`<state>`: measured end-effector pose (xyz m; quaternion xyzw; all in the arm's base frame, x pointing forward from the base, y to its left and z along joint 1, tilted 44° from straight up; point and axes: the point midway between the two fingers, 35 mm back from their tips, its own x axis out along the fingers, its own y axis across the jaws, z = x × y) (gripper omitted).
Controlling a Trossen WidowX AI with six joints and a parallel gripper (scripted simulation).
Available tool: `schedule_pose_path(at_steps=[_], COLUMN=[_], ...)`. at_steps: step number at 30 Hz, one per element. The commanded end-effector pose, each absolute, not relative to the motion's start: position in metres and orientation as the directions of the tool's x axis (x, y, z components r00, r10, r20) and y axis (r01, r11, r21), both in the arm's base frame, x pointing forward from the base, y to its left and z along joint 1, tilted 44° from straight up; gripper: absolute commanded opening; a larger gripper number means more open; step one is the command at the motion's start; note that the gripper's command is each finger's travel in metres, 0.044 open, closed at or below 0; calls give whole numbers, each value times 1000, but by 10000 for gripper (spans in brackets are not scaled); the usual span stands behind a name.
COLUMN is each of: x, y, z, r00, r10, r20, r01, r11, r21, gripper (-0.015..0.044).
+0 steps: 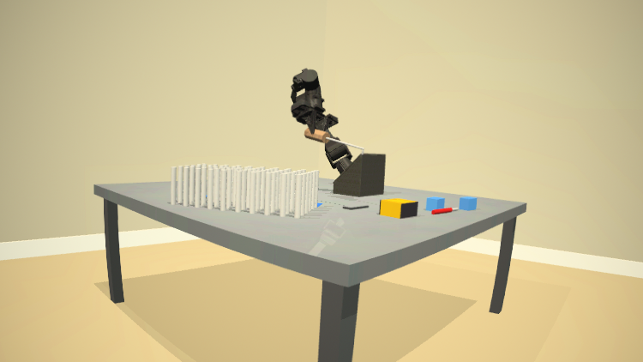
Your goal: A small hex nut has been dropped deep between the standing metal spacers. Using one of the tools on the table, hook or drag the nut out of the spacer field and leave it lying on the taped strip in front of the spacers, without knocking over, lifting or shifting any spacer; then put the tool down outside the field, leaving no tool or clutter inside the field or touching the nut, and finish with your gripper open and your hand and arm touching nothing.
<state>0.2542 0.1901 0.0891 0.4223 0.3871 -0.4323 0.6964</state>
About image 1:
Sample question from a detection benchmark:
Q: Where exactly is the blue block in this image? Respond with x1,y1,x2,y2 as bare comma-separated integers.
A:
459,196,477,211
426,196,445,211

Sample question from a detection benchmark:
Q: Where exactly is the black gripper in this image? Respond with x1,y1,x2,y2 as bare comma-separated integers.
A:
291,94,339,134

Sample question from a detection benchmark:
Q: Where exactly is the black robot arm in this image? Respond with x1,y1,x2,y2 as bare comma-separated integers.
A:
291,68,353,174

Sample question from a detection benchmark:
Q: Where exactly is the red cylinder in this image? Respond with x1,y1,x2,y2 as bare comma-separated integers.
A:
432,208,458,214

